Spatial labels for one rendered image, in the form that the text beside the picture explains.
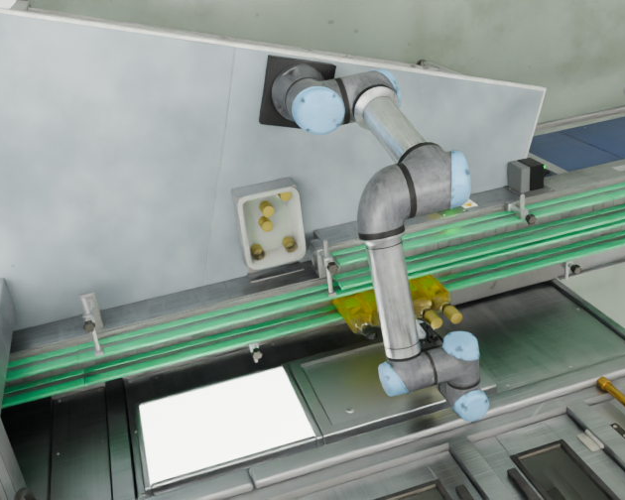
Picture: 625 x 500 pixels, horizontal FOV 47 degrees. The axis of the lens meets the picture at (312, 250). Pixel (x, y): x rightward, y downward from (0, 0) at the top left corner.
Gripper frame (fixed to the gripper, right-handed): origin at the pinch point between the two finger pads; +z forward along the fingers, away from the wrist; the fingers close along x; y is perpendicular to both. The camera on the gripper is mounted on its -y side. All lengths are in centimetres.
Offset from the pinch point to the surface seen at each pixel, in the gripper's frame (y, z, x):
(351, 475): 29.3, -26.6, 16.2
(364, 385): 15.8, -0.3, 13.0
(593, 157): -90, 52, -14
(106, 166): 68, 41, -46
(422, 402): 5.5, -13.8, 12.2
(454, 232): -22.3, 21.8, -13.7
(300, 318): 25.3, 25.1, 3.8
